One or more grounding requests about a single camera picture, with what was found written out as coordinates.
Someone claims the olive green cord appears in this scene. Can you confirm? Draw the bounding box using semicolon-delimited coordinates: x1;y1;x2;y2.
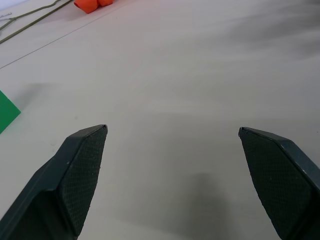
0;0;75;45

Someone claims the green block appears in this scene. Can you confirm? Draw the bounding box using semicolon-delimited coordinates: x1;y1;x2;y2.
0;90;22;135

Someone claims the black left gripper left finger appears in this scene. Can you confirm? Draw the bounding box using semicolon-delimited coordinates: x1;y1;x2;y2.
0;124;109;240

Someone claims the orange folded paper object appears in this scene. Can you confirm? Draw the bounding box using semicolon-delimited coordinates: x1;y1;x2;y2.
73;0;115;15

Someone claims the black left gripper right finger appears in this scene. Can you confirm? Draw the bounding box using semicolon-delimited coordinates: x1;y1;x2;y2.
238;126;320;240

